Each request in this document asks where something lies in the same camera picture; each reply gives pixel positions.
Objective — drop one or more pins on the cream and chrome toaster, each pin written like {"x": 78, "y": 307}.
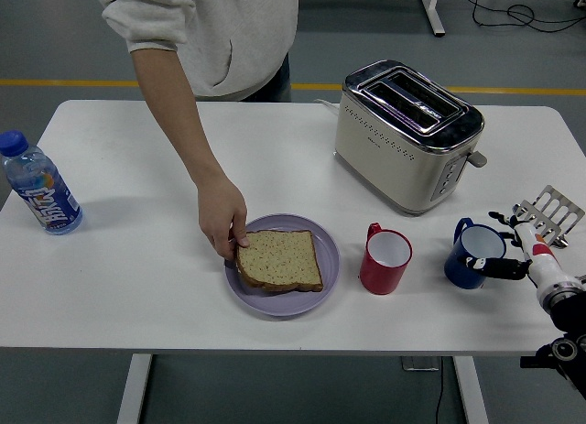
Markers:
{"x": 389, "y": 167}

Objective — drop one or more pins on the blue enamel mug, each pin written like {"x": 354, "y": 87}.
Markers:
{"x": 462, "y": 279}

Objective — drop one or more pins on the white background table leg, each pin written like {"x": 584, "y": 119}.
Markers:
{"x": 432, "y": 12}

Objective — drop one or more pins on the brown bread slice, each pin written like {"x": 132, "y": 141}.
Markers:
{"x": 279, "y": 259}

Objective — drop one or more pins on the silver metal toast rack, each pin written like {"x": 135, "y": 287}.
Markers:
{"x": 556, "y": 209}

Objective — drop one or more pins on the blue-capped water bottle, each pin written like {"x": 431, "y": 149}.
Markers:
{"x": 50, "y": 204}

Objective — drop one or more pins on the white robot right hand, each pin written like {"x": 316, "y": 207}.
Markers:
{"x": 540, "y": 254}

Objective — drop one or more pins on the person's right hand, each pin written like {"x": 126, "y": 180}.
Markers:
{"x": 222, "y": 213}

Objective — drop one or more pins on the red enamel mug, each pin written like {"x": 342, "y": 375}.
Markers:
{"x": 380, "y": 277}

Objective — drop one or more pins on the lilac plate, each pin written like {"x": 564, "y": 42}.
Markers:
{"x": 329, "y": 259}

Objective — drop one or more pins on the person's right forearm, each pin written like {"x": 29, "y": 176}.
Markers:
{"x": 178, "y": 117}

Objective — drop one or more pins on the grey bracket under table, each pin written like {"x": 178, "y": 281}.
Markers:
{"x": 419, "y": 364}

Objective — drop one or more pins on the person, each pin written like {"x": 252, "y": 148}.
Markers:
{"x": 206, "y": 30}

